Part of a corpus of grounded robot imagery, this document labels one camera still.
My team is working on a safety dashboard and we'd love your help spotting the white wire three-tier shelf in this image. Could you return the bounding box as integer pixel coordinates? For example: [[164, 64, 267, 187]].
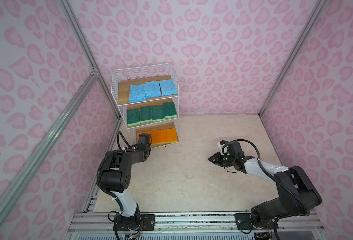
[[111, 64, 180, 148]]

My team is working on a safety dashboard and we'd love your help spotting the blue sponge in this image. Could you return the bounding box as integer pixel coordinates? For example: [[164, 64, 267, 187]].
[[159, 79, 178, 96], [144, 81, 162, 99], [129, 84, 146, 103]]

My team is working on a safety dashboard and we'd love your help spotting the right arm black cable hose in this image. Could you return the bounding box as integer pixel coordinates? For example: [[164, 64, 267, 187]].
[[224, 138, 311, 217]]

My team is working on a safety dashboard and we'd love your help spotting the green scouring pad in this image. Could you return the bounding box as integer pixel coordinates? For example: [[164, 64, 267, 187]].
[[151, 105, 165, 122], [139, 106, 152, 124], [162, 102, 178, 119], [126, 109, 140, 127]]

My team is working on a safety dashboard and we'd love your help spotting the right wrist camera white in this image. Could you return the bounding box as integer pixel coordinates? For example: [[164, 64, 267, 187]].
[[218, 140, 228, 156]]

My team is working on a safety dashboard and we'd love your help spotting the aluminium frame right corner post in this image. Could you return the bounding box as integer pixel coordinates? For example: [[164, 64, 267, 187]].
[[258, 0, 329, 118]]

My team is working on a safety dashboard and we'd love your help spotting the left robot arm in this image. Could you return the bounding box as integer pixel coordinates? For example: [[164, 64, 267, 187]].
[[96, 131, 152, 232]]

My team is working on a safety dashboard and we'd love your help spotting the aluminium frame corner post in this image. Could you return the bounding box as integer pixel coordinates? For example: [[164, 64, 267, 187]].
[[258, 0, 329, 118], [57, 0, 121, 120]]

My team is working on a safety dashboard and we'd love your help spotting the aluminium frame left corner post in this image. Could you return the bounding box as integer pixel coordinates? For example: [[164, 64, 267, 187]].
[[57, 0, 121, 120]]

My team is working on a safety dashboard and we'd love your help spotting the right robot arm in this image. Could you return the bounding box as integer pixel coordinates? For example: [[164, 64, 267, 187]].
[[208, 139, 322, 229]]

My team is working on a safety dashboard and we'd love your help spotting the orange sponge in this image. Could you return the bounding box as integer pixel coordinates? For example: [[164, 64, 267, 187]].
[[166, 128, 179, 143], [137, 131, 147, 142], [157, 129, 167, 144], [148, 131, 158, 145]]

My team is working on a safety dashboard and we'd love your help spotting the aluminium diagonal frame bar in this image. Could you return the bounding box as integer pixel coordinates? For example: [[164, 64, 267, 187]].
[[0, 73, 98, 227]]

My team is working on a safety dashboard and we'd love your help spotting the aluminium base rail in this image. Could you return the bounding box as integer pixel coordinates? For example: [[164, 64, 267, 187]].
[[65, 212, 328, 240]]

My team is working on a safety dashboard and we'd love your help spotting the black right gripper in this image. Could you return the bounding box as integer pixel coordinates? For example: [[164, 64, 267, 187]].
[[207, 152, 236, 168]]

